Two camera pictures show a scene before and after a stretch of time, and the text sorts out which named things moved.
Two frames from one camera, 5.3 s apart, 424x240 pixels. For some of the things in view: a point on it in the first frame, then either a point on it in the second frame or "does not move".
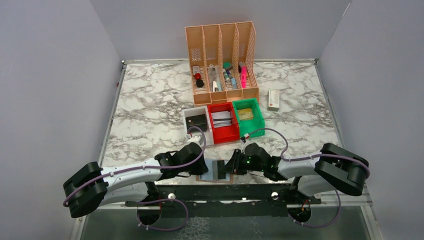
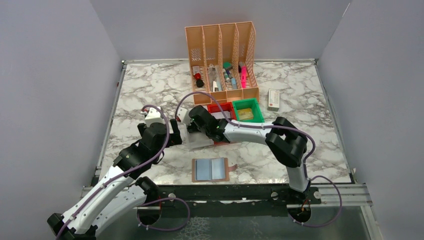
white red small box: (273, 100) does not move
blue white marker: (234, 84) does not move
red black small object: (199, 82) does not move
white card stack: (221, 119) does not move
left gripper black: (202, 168) → (174, 138)
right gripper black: (234, 167) → (192, 126)
